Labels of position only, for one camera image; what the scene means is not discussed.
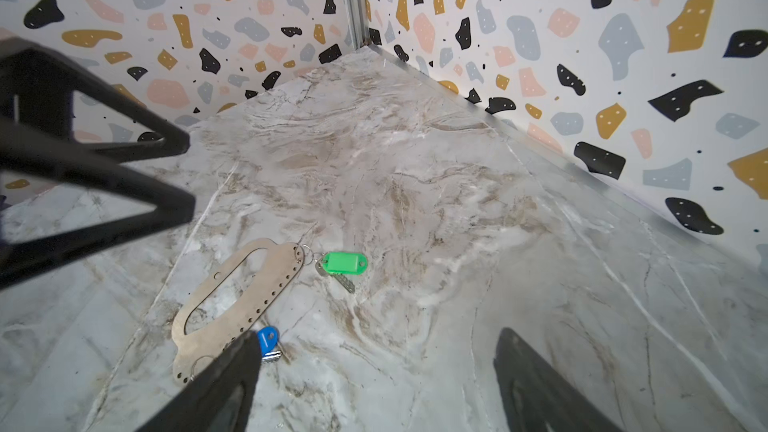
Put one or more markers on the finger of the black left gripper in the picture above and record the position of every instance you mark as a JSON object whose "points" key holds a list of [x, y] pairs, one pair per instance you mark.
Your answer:
{"points": [[37, 87], [32, 152]]}

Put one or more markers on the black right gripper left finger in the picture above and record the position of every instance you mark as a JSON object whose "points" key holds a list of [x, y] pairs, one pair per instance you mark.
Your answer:
{"points": [[220, 398]]}

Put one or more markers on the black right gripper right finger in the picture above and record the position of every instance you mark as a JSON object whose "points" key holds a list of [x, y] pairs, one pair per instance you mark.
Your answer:
{"points": [[535, 397]]}

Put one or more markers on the perforated metal key holder plate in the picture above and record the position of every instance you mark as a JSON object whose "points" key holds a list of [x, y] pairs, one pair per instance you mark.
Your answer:
{"points": [[197, 349]]}

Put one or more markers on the blue capped key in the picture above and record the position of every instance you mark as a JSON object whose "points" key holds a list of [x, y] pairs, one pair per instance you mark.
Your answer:
{"points": [[268, 340]]}

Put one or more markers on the small silver key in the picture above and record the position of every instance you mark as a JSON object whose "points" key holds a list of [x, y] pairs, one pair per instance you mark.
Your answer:
{"points": [[346, 283]]}

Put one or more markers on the green key tag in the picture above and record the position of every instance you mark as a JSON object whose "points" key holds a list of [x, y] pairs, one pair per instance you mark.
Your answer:
{"points": [[344, 263]]}

